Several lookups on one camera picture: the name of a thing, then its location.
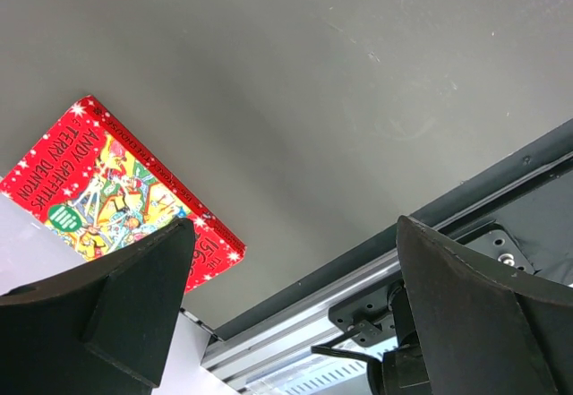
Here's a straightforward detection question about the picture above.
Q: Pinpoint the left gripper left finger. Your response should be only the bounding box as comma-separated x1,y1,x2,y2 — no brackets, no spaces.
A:
1,219,196,394

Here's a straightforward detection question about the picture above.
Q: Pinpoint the red illustrated book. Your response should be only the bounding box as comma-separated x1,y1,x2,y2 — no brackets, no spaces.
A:
1,95,246,291

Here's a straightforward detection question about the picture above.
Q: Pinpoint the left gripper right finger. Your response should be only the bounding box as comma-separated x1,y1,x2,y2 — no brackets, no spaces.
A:
397,216,572,394

